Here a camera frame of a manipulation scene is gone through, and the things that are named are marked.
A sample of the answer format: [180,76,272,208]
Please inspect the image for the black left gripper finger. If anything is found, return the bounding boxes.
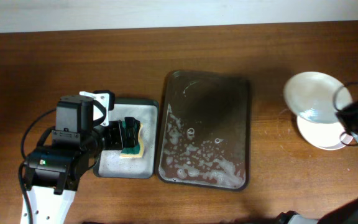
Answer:
[123,138,139,148]
[124,117,141,133]

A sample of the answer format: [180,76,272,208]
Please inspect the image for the green yellow sponge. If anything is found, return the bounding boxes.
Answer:
[119,118,145,159]

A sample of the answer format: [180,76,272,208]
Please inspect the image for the pink plate with red stain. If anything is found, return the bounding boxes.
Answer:
[296,116,354,151]

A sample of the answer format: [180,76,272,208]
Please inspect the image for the cream plate with red stain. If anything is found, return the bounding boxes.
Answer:
[283,72,353,124]

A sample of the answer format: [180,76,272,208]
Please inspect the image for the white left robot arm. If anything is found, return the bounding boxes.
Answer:
[18,117,144,223]

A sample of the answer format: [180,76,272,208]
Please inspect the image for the black tray with soapy water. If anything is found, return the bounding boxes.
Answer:
[93,98,158,179]

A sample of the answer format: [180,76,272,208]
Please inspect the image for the dark brown serving tray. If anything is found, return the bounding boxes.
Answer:
[155,70,252,192]

